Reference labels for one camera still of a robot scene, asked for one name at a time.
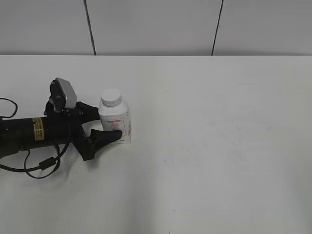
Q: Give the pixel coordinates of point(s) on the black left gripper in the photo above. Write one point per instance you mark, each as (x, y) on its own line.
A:
(66, 127)

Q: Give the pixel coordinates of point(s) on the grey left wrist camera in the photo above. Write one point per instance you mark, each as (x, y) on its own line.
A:
(62, 95)

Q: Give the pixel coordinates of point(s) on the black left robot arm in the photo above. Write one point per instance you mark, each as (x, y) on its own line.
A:
(22, 134)

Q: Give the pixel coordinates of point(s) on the white yili changqing bottle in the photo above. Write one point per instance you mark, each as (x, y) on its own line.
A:
(115, 115)

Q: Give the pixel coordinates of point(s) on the white round bottle cap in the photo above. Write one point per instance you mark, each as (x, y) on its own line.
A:
(111, 98)

